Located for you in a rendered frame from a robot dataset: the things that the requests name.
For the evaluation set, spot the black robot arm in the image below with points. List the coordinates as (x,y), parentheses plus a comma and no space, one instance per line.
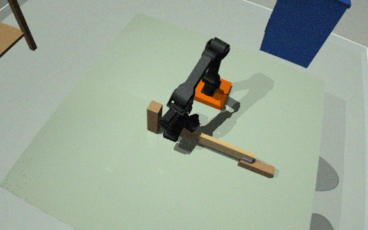
(206,69)

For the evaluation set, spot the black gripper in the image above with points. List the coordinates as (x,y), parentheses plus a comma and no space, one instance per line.
(175,132)

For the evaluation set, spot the long brown wooden rail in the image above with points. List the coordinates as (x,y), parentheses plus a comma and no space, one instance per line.
(217,144)

